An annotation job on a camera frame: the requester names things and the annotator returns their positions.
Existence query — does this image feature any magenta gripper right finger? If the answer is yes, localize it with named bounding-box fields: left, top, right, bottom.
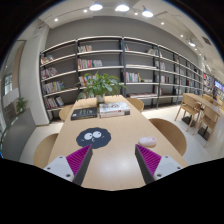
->
left=135, top=144, right=182, bottom=184

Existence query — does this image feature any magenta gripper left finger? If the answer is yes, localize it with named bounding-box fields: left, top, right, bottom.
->
left=44, top=145, right=93, bottom=186

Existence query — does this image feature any dark round face mouse pad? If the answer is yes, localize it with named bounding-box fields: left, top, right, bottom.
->
left=76, top=127, right=111, bottom=149

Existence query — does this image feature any wooden chair left near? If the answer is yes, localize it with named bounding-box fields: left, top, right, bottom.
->
left=33, top=133, right=58, bottom=168

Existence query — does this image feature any wooden chair right near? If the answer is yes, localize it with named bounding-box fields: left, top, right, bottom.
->
left=149, top=118, right=187, bottom=156

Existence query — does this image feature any black book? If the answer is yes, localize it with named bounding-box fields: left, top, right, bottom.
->
left=70, top=107, right=97, bottom=120

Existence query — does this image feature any wooden chair left far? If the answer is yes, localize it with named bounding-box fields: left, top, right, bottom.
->
left=59, top=105, right=72, bottom=121

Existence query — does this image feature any wooden chair right far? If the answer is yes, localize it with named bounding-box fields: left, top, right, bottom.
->
left=128, top=98, right=144, bottom=112

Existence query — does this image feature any white book stack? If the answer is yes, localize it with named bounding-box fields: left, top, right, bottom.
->
left=99, top=102, right=130, bottom=118

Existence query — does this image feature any background wooden chair left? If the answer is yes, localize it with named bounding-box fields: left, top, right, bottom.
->
left=178, top=93, right=201, bottom=131

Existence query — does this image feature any background wooden chair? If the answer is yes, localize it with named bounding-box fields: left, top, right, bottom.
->
left=178, top=93, right=201, bottom=131
left=198, top=106, right=220, bottom=142

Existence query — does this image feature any background wooden chair right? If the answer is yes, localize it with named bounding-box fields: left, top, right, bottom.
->
left=198, top=106, right=220, bottom=142

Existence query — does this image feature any small plant by window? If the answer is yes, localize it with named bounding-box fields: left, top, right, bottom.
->
left=16, top=97, right=28, bottom=113

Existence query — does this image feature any background wooden table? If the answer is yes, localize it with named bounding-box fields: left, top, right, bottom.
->
left=187, top=93, right=219, bottom=133

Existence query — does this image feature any green potted plant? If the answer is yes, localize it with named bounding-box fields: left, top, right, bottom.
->
left=77, top=72, right=125, bottom=100

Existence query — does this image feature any large grey bookshelf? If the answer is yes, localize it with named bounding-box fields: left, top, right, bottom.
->
left=39, top=36, right=203, bottom=119

